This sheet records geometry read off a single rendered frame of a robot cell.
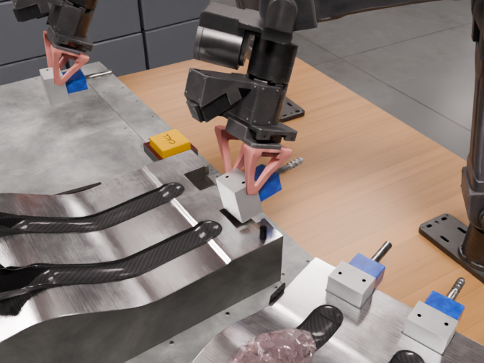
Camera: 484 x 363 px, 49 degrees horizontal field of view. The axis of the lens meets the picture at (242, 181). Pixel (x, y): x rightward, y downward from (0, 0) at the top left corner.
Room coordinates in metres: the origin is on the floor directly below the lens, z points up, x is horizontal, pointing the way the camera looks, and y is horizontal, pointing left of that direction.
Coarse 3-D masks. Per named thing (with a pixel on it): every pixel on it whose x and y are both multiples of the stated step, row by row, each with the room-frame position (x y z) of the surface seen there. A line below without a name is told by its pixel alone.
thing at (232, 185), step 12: (264, 168) 0.62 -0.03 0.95; (288, 168) 0.62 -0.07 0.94; (216, 180) 0.59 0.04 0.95; (228, 180) 0.58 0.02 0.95; (240, 180) 0.58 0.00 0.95; (276, 180) 0.59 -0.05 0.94; (228, 192) 0.56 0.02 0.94; (240, 192) 0.56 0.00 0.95; (264, 192) 0.58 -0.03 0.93; (276, 192) 0.59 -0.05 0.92; (228, 204) 0.57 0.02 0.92; (240, 204) 0.55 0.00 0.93; (252, 204) 0.56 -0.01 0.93; (240, 216) 0.55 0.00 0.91; (252, 216) 0.56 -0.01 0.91
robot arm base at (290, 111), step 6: (288, 102) 1.07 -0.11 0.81; (294, 102) 1.07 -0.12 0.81; (282, 108) 1.04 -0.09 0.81; (288, 108) 1.04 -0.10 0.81; (294, 108) 1.04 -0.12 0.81; (300, 108) 1.04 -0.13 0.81; (282, 114) 1.02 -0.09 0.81; (288, 114) 1.02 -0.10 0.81; (294, 114) 1.02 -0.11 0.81; (300, 114) 1.02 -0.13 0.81; (282, 120) 1.00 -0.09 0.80; (288, 120) 1.00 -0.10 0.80
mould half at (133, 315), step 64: (128, 192) 0.64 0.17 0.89; (192, 192) 0.63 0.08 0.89; (0, 256) 0.45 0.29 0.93; (64, 256) 0.47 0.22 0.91; (192, 256) 0.50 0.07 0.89; (256, 256) 0.51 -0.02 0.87; (0, 320) 0.36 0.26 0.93; (64, 320) 0.37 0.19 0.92; (128, 320) 0.41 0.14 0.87; (192, 320) 0.45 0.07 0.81
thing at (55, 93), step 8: (40, 72) 0.93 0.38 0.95; (48, 72) 0.93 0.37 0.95; (64, 72) 0.95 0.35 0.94; (80, 72) 0.95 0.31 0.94; (104, 72) 0.97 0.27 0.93; (48, 80) 0.90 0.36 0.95; (72, 80) 0.92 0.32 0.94; (80, 80) 0.93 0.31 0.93; (88, 80) 0.95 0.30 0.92; (48, 88) 0.90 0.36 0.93; (56, 88) 0.90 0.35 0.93; (64, 88) 0.91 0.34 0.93; (72, 88) 0.92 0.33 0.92; (80, 88) 0.93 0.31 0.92; (48, 96) 0.89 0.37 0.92; (56, 96) 0.90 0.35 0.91; (64, 96) 0.91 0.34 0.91
